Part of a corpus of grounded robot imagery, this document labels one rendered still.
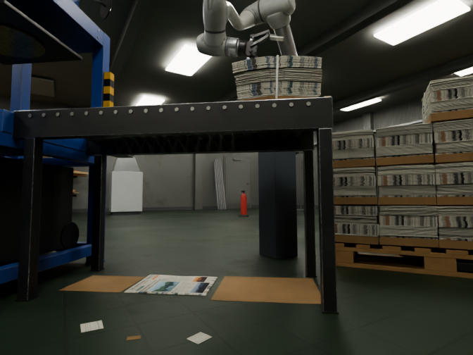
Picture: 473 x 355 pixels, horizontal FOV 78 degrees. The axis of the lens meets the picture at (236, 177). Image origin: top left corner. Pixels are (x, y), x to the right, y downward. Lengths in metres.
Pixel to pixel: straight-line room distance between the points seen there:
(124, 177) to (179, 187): 3.19
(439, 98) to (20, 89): 2.66
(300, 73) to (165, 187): 9.85
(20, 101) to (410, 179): 2.56
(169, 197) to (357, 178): 9.52
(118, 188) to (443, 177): 7.54
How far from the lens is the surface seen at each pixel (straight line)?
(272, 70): 1.38
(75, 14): 2.16
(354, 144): 1.94
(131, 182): 8.45
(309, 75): 1.37
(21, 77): 2.62
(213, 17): 1.52
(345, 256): 1.95
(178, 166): 11.18
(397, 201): 1.91
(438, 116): 1.98
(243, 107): 1.18
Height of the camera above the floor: 0.42
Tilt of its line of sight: 4 degrees up
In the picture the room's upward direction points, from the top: straight up
